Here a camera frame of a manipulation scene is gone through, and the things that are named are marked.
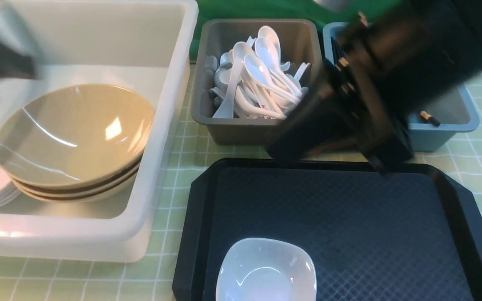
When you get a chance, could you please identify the grey plastic spoon bin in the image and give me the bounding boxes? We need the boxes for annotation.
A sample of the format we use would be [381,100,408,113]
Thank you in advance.
[191,18,323,145]

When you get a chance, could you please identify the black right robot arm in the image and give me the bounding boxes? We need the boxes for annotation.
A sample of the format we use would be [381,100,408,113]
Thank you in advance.
[265,0,482,173]

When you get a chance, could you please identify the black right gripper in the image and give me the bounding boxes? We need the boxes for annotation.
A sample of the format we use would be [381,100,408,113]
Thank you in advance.
[264,12,413,174]

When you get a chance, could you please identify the pile of black chopsticks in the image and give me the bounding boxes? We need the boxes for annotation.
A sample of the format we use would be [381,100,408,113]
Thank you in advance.
[331,37,441,127]

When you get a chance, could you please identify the green checkered tablecloth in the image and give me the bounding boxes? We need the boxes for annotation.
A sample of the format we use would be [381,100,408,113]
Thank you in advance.
[0,75,482,301]

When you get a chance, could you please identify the green backdrop cloth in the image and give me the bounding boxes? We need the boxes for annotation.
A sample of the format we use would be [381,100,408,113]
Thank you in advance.
[190,0,398,61]

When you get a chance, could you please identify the white soup spoon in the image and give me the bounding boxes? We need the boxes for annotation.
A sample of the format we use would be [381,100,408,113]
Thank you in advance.
[244,54,300,104]

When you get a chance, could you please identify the black serving tray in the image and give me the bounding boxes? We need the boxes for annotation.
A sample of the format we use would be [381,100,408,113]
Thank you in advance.
[172,158,482,301]

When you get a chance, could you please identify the stacked tan bowls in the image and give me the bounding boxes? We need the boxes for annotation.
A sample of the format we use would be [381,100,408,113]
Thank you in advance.
[0,84,154,203]

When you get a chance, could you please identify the pile of white spoons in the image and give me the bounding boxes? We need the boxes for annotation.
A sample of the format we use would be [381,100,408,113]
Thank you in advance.
[210,26,310,120]

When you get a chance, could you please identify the white square dish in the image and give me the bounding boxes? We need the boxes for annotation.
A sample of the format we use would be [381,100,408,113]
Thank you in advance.
[215,237,317,301]

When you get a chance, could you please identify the blue plastic chopstick bin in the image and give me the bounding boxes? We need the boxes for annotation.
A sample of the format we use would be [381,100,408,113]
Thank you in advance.
[323,22,480,153]

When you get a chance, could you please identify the large white plastic tub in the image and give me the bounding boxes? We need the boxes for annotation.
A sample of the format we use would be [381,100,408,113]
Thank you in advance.
[0,0,198,263]

